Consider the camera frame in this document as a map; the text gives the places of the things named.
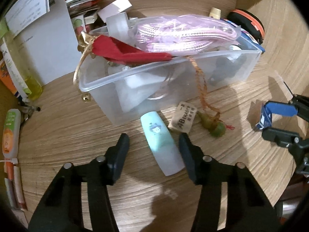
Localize mint green correction tape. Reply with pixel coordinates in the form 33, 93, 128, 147
140, 111, 184, 176

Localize blue pencil pouch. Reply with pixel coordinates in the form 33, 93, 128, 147
227, 19, 265, 52

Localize stack of booklets and cards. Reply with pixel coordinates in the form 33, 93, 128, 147
65, 0, 103, 26

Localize printed white paper sheet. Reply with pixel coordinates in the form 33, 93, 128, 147
5, 0, 50, 38

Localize pink cable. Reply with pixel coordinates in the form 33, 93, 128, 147
134, 14, 242, 53

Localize white tissue packet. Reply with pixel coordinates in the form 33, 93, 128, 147
116, 75, 160, 113

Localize clear plastic storage box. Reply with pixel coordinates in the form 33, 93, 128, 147
78, 17, 262, 126

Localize wooden tag eraser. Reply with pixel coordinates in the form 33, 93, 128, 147
168, 101, 198, 133

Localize black metal clip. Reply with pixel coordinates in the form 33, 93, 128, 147
18, 99, 41, 121

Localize large white paper box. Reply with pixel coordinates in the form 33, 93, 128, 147
17, 0, 84, 85

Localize cream small bottle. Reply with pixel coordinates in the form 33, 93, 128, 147
210, 7, 222, 20

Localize small white cardboard box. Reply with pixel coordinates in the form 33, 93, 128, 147
97, 0, 133, 22

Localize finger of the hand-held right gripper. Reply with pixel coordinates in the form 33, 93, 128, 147
262, 128, 309, 150
264, 94, 309, 124

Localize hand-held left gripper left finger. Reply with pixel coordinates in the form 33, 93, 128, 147
28, 133, 130, 232

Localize red cloth ornament gold bells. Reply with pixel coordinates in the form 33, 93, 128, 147
73, 31, 173, 103

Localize fruit printed box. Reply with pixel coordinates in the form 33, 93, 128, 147
72, 16, 86, 35

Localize small blue box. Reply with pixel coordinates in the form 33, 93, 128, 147
255, 103, 273, 131

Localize green orange tube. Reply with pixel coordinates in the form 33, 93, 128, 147
2, 109, 21, 156

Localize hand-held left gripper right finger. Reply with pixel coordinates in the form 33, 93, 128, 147
178, 133, 283, 232

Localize green gourd charm orange cord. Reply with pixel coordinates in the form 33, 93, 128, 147
187, 55, 234, 138

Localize orange packet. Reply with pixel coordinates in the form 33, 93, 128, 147
0, 59, 18, 97

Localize clear tape roll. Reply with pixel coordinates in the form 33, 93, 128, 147
106, 12, 128, 37

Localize dark object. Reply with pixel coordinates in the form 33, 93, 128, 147
209, 53, 244, 86

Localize yellow liquid bottle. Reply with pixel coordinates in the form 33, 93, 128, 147
0, 19, 43, 101

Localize black orange round case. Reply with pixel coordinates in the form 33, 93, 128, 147
227, 9, 265, 44

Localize bundle of orange white pens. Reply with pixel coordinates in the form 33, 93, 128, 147
3, 158, 27, 211

